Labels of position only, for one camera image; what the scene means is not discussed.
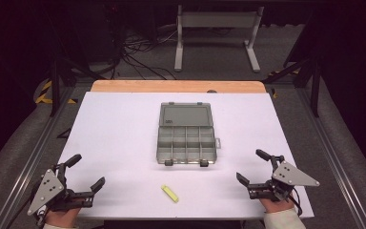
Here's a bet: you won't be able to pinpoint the small yellow block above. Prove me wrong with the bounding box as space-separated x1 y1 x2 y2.
160 184 180 204

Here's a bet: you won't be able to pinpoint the person's left hand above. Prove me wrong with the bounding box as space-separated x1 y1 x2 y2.
45 207 82 229

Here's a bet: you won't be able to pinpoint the wooden table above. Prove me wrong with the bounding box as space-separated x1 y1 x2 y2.
90 79 267 94

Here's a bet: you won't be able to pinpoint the white metal stand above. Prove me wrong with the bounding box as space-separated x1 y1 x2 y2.
173 4 265 73

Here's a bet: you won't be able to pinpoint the person's right hand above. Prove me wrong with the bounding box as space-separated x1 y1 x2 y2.
259 196 296 214

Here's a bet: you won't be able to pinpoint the person's sleeve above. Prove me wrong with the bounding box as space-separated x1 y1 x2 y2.
42 222 81 229
262 207 308 229

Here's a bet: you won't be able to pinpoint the person's left sleeve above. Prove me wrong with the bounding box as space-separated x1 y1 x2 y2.
42 222 81 229

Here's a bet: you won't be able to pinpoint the black floor cables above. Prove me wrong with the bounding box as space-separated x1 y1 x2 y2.
108 28 179 81

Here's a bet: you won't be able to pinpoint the person's right sleeve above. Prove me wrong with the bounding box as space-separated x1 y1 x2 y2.
262 207 308 229

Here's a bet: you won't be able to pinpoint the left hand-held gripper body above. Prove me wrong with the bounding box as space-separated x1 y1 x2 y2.
27 161 95 220

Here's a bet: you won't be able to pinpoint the white paper sheet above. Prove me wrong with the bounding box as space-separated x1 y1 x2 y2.
57 91 315 221

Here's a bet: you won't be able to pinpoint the black metal stand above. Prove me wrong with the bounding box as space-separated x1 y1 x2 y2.
48 55 107 118
261 56 322 118

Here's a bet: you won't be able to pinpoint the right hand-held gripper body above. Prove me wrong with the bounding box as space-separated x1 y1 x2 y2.
247 155 321 203

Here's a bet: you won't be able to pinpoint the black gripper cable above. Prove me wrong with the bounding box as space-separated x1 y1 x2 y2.
287 186 304 218

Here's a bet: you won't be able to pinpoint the yellow black floor tape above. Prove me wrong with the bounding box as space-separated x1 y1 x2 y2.
34 80 78 105
267 69 300 99

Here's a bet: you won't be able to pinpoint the grey plastic compartment box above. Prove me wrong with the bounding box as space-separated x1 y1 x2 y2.
155 101 222 168

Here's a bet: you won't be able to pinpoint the aluminium rail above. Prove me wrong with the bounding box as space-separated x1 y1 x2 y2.
0 88 77 229
297 88 366 229

